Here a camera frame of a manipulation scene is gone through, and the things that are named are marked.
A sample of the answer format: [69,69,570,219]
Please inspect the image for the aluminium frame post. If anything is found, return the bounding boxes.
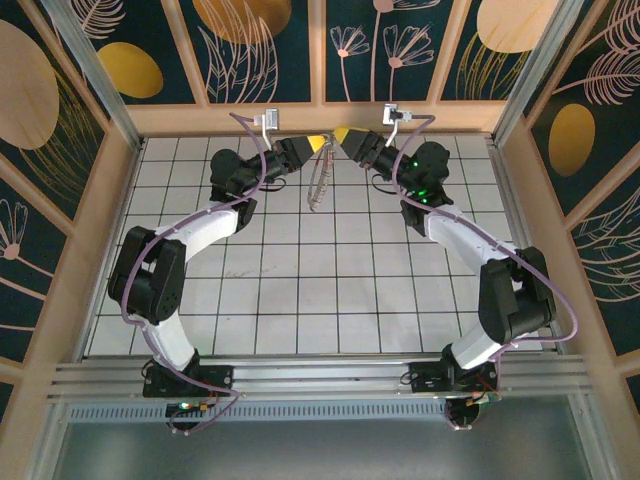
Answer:
[489,0,599,146]
[39,0,146,150]

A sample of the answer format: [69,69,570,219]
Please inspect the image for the aluminium table side rail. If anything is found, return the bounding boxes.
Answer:
[487,139,559,354]
[78,139,147,361]

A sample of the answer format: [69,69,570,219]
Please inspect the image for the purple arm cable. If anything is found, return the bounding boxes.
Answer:
[392,113,581,432]
[121,112,269,437]

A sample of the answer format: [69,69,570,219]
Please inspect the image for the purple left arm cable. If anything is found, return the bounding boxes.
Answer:
[121,112,269,437]

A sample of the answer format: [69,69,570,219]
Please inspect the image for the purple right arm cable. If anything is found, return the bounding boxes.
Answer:
[392,113,581,432]

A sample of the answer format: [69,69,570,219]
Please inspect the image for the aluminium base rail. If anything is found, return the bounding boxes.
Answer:
[47,355,599,401]

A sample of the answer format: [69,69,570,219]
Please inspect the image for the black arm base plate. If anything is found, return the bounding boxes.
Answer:
[142,363,235,399]
[407,360,454,397]

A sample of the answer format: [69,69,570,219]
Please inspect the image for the grey metal shelf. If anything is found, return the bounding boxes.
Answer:
[47,418,596,480]

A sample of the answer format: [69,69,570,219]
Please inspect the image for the perforated grey cable duct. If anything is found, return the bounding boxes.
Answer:
[67,403,451,421]

